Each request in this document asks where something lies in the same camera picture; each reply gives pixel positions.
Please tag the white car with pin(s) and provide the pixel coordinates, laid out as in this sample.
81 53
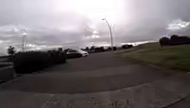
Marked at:
77 53

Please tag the curved street lamp pole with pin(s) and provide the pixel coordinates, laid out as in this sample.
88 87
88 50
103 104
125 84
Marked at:
110 35

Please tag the grey paved path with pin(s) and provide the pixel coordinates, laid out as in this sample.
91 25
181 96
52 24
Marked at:
95 80

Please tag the dark hedge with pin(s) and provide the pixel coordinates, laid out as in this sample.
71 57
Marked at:
36 60

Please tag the tall lamp pole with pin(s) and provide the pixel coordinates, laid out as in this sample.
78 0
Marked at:
24 41

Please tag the green grass field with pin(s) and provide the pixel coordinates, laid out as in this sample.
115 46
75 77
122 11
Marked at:
170 54

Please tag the dark clump of bushes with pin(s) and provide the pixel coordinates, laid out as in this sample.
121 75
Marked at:
178 40

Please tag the small dark tree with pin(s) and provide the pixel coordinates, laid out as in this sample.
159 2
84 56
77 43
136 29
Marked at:
11 50

